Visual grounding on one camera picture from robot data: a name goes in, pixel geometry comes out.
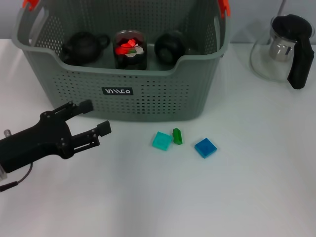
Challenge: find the grey perforated storage bin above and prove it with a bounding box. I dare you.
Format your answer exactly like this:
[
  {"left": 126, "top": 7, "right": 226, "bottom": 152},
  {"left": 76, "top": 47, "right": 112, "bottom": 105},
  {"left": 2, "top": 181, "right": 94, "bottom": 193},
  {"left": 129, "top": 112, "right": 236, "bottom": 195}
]
[{"left": 11, "top": 0, "right": 232, "bottom": 123}]

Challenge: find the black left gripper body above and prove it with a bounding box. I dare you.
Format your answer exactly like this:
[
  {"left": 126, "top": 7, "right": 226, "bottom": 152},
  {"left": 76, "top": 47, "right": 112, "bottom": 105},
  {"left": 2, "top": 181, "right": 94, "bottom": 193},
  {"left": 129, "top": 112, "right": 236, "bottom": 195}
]
[{"left": 0, "top": 111, "right": 73, "bottom": 173}]

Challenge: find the glass teapot black handle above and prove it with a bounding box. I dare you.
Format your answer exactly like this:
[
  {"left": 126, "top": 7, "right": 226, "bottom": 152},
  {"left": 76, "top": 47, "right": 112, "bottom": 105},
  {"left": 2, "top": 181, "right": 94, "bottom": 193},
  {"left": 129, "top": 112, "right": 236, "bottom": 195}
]
[{"left": 249, "top": 14, "right": 316, "bottom": 90}]

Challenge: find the blue square plate brick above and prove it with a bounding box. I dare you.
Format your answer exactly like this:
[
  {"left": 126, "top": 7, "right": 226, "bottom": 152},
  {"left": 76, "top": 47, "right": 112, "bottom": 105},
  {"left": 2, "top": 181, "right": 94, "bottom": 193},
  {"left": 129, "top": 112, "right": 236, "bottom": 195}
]
[{"left": 194, "top": 137, "right": 218, "bottom": 159}]

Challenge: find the green stepped brick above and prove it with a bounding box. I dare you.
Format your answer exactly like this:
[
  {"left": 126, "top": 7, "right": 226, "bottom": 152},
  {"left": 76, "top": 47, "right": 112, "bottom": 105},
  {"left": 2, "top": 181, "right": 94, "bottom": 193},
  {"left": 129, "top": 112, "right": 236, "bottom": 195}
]
[{"left": 172, "top": 127, "right": 183, "bottom": 145}]

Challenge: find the black clay teapot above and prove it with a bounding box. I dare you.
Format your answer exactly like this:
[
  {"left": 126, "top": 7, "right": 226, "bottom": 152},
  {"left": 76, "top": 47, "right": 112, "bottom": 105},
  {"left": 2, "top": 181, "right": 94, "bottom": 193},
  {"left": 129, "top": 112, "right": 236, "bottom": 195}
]
[{"left": 60, "top": 31, "right": 111, "bottom": 65}]

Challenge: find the teal square plate brick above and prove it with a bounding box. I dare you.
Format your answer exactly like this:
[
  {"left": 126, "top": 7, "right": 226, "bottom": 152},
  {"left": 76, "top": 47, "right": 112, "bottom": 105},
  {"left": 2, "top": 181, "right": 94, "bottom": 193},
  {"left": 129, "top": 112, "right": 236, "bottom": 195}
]
[{"left": 151, "top": 131, "right": 173, "bottom": 152}]

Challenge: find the dark red curved brick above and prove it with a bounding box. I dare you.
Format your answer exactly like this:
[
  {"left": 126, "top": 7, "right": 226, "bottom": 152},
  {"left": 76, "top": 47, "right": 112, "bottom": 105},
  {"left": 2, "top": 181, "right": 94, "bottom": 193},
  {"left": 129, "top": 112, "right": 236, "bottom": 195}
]
[{"left": 116, "top": 33, "right": 145, "bottom": 45}]

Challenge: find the orange-red rectangular brick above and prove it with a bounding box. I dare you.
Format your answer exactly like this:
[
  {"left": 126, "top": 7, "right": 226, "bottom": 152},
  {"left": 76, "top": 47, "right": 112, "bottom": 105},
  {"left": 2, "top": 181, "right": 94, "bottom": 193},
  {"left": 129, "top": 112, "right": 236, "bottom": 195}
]
[{"left": 116, "top": 44, "right": 131, "bottom": 56}]

